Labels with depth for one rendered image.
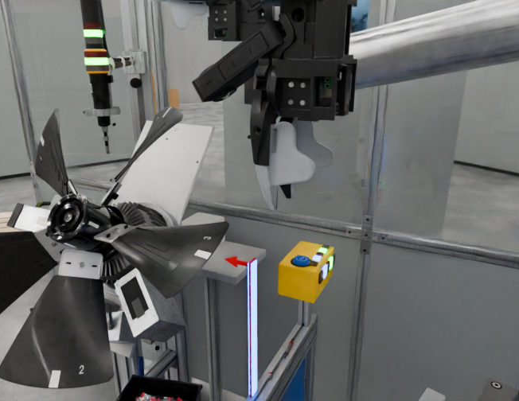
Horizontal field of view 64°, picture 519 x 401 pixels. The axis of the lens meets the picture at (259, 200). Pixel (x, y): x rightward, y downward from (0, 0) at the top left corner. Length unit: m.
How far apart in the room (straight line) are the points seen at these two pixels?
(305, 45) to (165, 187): 0.93
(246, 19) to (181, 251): 0.46
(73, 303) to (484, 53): 0.89
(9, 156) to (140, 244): 5.53
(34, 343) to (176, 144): 0.67
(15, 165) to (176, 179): 5.26
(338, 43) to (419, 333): 1.35
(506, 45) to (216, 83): 0.32
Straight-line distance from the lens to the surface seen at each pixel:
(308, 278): 1.05
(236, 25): 0.77
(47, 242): 1.14
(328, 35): 0.40
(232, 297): 1.86
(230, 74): 0.44
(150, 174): 1.33
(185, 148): 1.31
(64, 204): 1.07
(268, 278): 1.72
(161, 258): 0.88
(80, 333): 1.02
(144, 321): 1.02
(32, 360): 1.03
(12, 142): 6.38
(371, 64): 0.57
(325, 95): 0.41
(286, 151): 0.41
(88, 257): 1.06
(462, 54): 0.56
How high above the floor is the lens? 1.57
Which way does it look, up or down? 19 degrees down
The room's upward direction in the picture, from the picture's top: straight up
